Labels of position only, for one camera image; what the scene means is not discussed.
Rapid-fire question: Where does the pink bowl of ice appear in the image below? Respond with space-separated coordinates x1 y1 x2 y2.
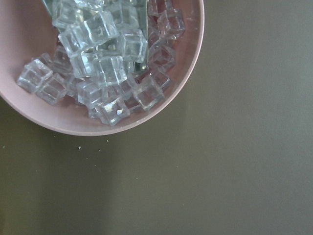
0 0 205 137

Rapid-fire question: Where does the steel ice scoop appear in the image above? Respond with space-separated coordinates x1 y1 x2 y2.
43 0 148 73

